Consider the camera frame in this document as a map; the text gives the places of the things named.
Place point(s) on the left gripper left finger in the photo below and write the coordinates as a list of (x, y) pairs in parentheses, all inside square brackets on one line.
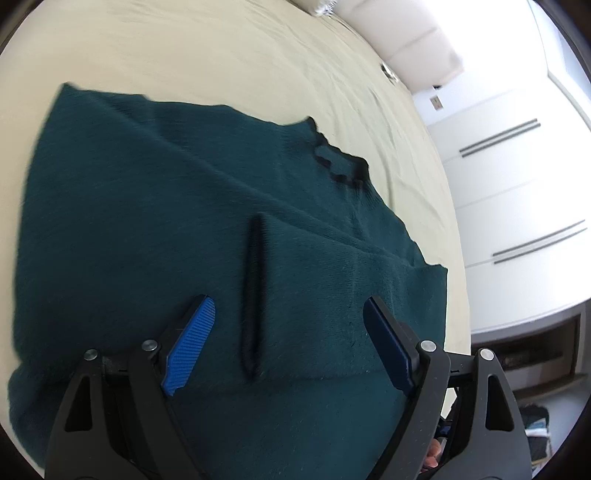
[(115, 421)]

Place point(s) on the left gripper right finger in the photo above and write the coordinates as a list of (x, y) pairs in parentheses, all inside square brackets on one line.
[(464, 399)]

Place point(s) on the dark green knitted sweater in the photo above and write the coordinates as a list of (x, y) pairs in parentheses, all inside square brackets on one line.
[(132, 208)]

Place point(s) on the clothes pile on floor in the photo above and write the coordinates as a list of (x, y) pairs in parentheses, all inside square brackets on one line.
[(536, 420)]

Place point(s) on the left hand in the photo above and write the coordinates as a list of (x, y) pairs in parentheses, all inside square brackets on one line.
[(433, 455)]

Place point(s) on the dark open drawer compartment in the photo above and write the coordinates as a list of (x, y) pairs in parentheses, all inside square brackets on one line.
[(541, 360)]

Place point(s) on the white wardrobe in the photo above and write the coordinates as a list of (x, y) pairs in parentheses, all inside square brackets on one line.
[(518, 166)]

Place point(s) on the small white object on bed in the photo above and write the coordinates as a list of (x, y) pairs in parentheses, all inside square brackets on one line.
[(389, 73)]

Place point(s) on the beige padded headboard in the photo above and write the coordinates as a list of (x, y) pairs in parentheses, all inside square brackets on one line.
[(405, 36)]

